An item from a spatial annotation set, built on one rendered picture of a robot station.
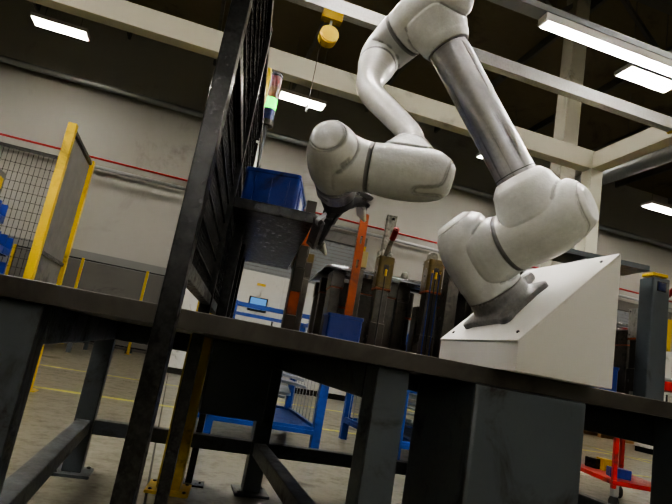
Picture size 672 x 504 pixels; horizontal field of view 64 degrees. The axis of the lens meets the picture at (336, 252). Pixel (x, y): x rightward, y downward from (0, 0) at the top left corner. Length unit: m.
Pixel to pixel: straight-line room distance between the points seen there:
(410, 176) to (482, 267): 0.43
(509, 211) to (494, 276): 0.17
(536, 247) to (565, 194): 0.14
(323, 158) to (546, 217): 0.55
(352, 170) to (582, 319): 0.65
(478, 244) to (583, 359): 0.35
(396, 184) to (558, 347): 0.54
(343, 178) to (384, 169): 0.08
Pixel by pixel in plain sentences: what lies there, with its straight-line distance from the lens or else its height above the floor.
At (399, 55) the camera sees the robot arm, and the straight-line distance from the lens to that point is 1.53.
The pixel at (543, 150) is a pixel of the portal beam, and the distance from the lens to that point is 6.52.
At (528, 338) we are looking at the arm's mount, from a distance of 1.28.
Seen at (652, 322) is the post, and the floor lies 0.98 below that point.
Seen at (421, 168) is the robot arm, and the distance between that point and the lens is 1.04.
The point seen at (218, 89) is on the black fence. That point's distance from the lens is 0.91.
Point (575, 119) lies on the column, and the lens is 10.79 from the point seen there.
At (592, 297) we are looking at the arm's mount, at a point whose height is 0.90.
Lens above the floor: 0.65
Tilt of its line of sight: 11 degrees up
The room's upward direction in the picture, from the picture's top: 10 degrees clockwise
